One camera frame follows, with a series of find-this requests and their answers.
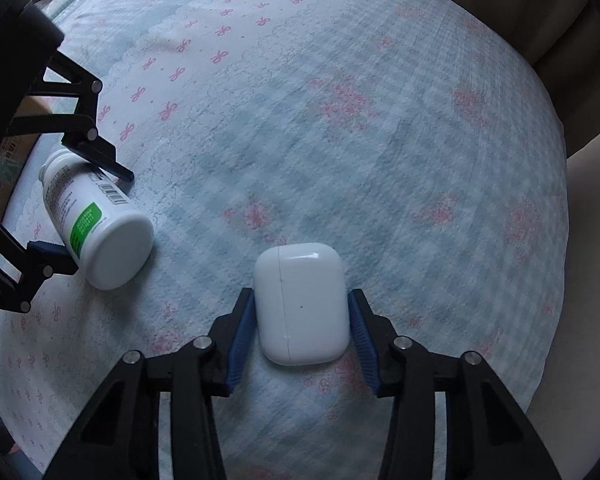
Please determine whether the grey-brown curtain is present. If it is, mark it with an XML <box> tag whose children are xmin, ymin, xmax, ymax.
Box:
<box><xmin>415</xmin><ymin>0</ymin><xmax>600</xmax><ymax>157</ymax></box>

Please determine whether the white earbuds case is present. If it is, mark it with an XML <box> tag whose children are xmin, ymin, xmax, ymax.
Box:
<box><xmin>252</xmin><ymin>242</ymin><xmax>352</xmax><ymax>366</ymax></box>

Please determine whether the cardboard box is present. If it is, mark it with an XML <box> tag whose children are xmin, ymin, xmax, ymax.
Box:
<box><xmin>0</xmin><ymin>95</ymin><xmax>52</xmax><ymax>211</ymax></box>

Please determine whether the white bottle green label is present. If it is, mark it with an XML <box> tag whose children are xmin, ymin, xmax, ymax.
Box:
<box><xmin>39</xmin><ymin>151</ymin><xmax>155</xmax><ymax>291</ymax></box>

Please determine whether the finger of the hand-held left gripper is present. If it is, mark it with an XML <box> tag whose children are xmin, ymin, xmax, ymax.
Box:
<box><xmin>11</xmin><ymin>51</ymin><xmax>135</xmax><ymax>182</ymax></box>
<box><xmin>0</xmin><ymin>210</ymin><xmax>79</xmax><ymax>314</ymax></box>

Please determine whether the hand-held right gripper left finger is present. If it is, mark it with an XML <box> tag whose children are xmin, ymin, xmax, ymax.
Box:
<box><xmin>42</xmin><ymin>287</ymin><xmax>257</xmax><ymax>480</ymax></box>

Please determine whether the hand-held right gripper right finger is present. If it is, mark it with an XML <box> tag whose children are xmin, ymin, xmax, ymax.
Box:
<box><xmin>346</xmin><ymin>290</ymin><xmax>563</xmax><ymax>480</ymax></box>

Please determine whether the blue checked bed sheet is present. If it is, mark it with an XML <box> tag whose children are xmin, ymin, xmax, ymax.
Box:
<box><xmin>0</xmin><ymin>0</ymin><xmax>572</xmax><ymax>480</ymax></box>

